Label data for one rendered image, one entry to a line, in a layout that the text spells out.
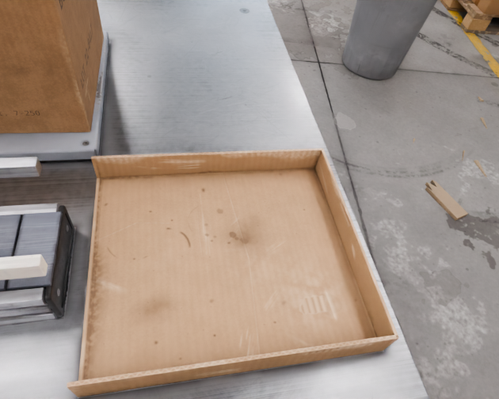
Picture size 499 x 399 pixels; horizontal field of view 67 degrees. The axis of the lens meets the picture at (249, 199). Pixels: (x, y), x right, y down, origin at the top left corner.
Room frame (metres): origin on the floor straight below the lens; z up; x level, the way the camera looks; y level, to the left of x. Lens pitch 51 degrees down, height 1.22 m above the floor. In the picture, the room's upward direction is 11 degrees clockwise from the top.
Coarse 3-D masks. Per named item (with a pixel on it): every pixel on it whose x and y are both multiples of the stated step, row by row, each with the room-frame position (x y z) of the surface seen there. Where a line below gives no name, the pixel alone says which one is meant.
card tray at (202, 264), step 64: (128, 192) 0.28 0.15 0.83; (192, 192) 0.30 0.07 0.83; (256, 192) 0.32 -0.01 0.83; (320, 192) 0.35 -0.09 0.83; (128, 256) 0.20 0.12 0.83; (192, 256) 0.21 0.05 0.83; (256, 256) 0.23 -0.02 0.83; (320, 256) 0.24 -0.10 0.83; (128, 320) 0.13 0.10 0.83; (192, 320) 0.14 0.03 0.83; (256, 320) 0.15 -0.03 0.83; (320, 320) 0.17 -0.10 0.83; (384, 320) 0.17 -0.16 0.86; (128, 384) 0.07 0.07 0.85
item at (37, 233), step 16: (0, 224) 0.18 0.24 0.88; (16, 224) 0.18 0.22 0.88; (32, 224) 0.19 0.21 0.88; (48, 224) 0.19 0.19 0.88; (0, 240) 0.16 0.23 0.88; (16, 240) 0.17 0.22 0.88; (32, 240) 0.17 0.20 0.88; (48, 240) 0.17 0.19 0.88; (0, 256) 0.15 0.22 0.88; (48, 256) 0.16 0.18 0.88; (48, 272) 0.14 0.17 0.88; (0, 288) 0.12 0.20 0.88; (16, 288) 0.12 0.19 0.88
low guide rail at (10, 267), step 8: (16, 256) 0.13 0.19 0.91; (24, 256) 0.14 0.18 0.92; (32, 256) 0.14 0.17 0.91; (40, 256) 0.14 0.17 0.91; (0, 264) 0.12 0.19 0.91; (8, 264) 0.13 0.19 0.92; (16, 264) 0.13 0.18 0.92; (24, 264) 0.13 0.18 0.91; (32, 264) 0.13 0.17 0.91; (40, 264) 0.13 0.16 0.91; (0, 272) 0.12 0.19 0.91; (8, 272) 0.12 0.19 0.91; (16, 272) 0.12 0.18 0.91; (24, 272) 0.13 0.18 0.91; (32, 272) 0.13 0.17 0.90; (40, 272) 0.13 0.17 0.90
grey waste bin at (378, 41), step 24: (360, 0) 2.14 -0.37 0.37; (384, 0) 2.03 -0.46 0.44; (408, 0) 2.00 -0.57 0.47; (432, 0) 2.05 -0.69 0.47; (360, 24) 2.09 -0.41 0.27; (384, 24) 2.03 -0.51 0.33; (408, 24) 2.02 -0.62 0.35; (360, 48) 2.07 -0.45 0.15; (384, 48) 2.02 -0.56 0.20; (408, 48) 2.10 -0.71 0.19; (360, 72) 2.04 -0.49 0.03; (384, 72) 2.05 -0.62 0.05
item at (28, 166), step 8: (0, 160) 0.20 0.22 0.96; (8, 160) 0.20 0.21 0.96; (16, 160) 0.20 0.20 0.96; (24, 160) 0.20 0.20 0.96; (32, 160) 0.20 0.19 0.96; (0, 168) 0.19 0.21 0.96; (8, 168) 0.19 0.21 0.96; (16, 168) 0.19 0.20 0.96; (24, 168) 0.19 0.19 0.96; (32, 168) 0.20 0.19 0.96; (40, 168) 0.20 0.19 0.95; (0, 176) 0.19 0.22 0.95; (8, 176) 0.19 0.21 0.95; (16, 176) 0.19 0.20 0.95; (24, 176) 0.19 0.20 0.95; (32, 176) 0.20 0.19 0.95
